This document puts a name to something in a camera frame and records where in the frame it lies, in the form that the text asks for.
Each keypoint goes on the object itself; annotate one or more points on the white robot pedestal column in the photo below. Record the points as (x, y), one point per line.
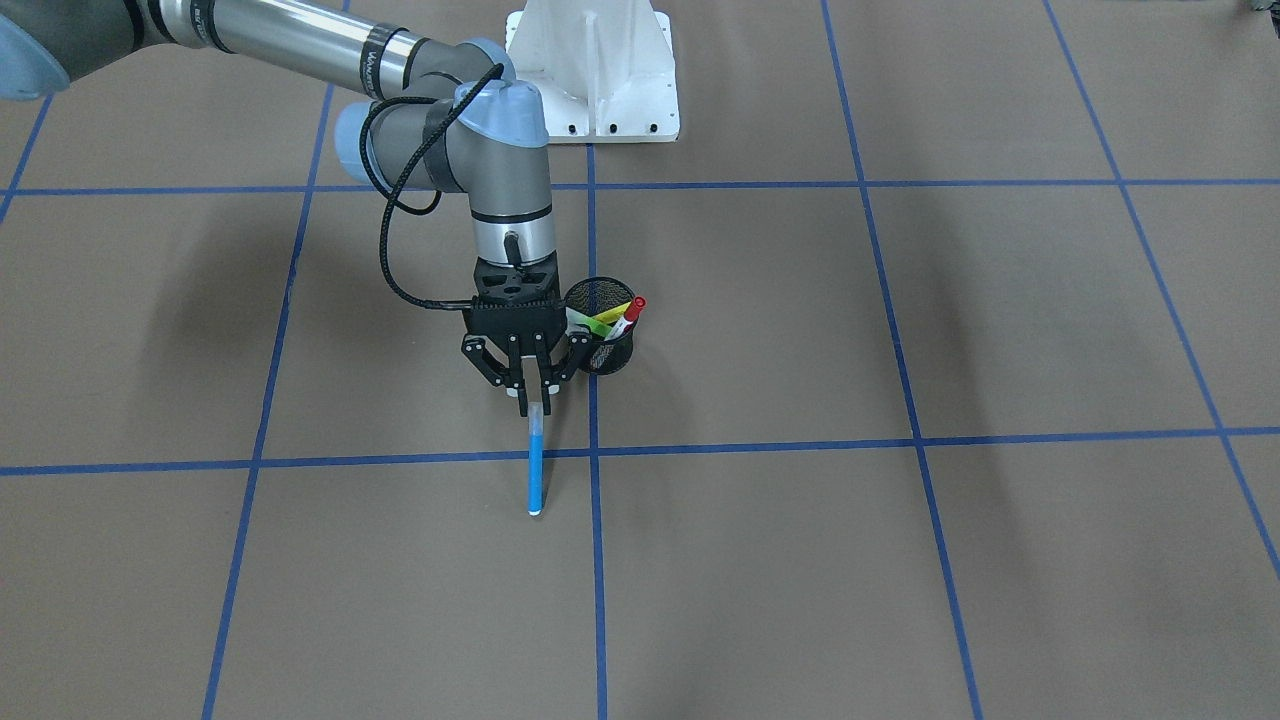
(606, 70)

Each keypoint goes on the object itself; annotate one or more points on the yellow highlighter pen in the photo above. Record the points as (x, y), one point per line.
(610, 316)

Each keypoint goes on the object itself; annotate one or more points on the blue marker pen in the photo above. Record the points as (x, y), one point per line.
(535, 459)

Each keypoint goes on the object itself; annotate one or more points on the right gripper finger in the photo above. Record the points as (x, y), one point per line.
(554, 373)
(509, 377)

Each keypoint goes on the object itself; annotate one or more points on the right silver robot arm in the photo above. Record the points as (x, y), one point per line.
(442, 118)

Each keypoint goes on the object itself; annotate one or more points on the green highlighter pen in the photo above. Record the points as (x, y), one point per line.
(596, 329)

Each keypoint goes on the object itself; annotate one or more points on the brown paper table mat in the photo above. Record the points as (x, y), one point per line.
(956, 397)

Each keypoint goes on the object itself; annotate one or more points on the red capped white marker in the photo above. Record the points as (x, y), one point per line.
(626, 319)

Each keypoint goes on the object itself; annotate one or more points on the black mesh pen cup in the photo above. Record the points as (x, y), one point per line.
(605, 308)

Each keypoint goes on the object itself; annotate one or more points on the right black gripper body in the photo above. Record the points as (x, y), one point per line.
(481, 358)

